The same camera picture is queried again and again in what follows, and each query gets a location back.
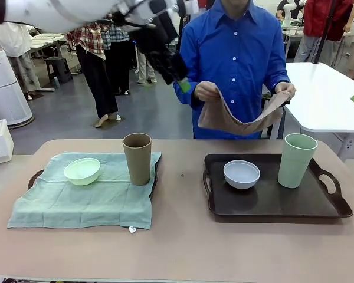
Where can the black stool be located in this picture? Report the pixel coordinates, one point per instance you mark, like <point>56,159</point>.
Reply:
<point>57,69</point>

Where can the black chair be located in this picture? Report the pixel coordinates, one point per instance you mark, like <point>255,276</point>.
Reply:
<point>275,126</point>

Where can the teal green cloth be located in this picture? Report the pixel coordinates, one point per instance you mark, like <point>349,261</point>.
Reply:
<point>76,203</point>

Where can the person left hand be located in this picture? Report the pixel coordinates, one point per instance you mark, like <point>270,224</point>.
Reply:
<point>286,88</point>

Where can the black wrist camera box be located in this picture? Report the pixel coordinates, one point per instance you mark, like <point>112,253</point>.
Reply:
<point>167,26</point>

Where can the person right hand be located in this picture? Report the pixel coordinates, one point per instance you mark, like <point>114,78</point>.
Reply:
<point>206,91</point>

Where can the person right forearm blue sleeve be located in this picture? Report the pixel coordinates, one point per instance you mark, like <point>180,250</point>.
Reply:
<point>187,98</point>

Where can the person torso blue shirt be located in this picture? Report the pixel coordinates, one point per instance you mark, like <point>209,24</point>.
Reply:
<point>233,44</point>

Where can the pale green bowl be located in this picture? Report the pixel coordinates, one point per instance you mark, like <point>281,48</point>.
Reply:
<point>82,175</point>

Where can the background table with items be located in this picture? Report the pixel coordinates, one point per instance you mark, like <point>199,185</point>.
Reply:
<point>47,39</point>

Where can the white air purifier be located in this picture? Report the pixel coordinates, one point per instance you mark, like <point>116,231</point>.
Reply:
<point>3,88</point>

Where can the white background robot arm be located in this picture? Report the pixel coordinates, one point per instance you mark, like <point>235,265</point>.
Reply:
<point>287,11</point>

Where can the beige cloth mat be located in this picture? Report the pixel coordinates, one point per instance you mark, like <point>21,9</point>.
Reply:
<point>224,118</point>

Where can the person in beige trousers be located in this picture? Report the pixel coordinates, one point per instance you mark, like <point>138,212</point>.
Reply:
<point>146,67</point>

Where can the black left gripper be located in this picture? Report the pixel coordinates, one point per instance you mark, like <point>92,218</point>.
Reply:
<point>168,65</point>

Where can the tall pale green cup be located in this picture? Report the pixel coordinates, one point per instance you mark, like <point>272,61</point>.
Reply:
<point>296,165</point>

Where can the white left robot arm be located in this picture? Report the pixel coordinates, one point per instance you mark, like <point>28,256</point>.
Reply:
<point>62,11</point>

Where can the person left forearm blue sleeve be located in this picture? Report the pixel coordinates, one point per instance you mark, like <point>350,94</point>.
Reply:
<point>278,78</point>

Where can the white table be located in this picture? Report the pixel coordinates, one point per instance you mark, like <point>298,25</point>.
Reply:
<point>321,97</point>

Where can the pale blue-grey bowl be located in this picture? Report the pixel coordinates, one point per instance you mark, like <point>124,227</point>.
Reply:
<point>242,177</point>

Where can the dark brown tray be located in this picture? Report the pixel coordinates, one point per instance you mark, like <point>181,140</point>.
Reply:
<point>154,179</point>
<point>277,200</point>

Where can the tall brown cup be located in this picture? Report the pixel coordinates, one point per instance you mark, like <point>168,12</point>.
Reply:
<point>138,162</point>

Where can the black pole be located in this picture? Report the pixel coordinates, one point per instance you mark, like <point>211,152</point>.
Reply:
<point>323,38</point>

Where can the person in plaid shirt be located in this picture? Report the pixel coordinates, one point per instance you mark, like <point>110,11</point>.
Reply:
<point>97,65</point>

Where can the person in white top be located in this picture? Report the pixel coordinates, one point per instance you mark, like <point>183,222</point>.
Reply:
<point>17,50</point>

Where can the person in red shirt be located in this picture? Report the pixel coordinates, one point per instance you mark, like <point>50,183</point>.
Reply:
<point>324,17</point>

